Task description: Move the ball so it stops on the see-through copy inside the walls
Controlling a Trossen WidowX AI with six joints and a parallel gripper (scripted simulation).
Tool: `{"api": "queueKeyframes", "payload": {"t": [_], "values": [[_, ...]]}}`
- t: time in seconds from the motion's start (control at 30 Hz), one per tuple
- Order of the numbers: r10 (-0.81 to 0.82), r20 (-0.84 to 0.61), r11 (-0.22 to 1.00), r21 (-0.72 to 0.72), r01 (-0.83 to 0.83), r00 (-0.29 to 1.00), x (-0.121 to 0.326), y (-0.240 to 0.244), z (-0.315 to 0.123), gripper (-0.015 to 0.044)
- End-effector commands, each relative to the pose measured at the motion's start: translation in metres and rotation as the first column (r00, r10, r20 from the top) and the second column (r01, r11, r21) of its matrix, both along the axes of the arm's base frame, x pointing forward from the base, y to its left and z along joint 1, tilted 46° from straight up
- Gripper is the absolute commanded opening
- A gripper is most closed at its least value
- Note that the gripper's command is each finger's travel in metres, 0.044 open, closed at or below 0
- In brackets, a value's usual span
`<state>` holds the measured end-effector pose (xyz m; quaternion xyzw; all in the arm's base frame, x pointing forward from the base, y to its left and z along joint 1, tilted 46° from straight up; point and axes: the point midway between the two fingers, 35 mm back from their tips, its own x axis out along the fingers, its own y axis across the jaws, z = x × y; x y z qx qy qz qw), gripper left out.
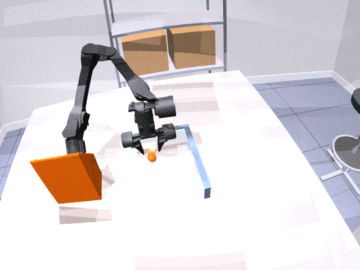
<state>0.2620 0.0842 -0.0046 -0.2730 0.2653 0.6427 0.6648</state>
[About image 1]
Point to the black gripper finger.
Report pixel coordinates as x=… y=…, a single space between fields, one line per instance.
x=160 y=143
x=139 y=147

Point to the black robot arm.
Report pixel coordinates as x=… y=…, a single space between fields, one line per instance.
x=78 y=118

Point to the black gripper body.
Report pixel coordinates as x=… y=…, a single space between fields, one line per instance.
x=146 y=131

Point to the orange ball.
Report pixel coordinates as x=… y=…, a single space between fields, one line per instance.
x=151 y=157

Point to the low clear plastic wall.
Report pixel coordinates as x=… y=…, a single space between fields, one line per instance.
x=180 y=135

